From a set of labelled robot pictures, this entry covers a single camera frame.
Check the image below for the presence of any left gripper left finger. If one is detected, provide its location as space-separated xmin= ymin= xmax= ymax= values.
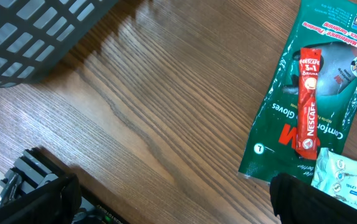
xmin=0 ymin=174 xmax=82 ymax=224

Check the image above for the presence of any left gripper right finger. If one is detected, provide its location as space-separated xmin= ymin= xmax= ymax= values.
xmin=269 ymin=173 xmax=357 ymax=224

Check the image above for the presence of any teal wet wipes pack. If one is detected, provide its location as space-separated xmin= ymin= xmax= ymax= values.
xmin=311 ymin=148 xmax=357 ymax=209

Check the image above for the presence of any red white snack packet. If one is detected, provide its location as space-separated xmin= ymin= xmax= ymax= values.
xmin=296 ymin=48 xmax=321 ymax=160

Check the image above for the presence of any green 3M gloves packet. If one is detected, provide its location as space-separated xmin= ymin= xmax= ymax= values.
xmin=239 ymin=0 xmax=357 ymax=183

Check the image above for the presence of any grey mesh shopping basket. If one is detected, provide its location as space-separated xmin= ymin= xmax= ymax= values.
xmin=0 ymin=0 xmax=117 ymax=88

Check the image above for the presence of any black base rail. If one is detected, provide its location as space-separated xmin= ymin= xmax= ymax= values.
xmin=0 ymin=147 xmax=128 ymax=224

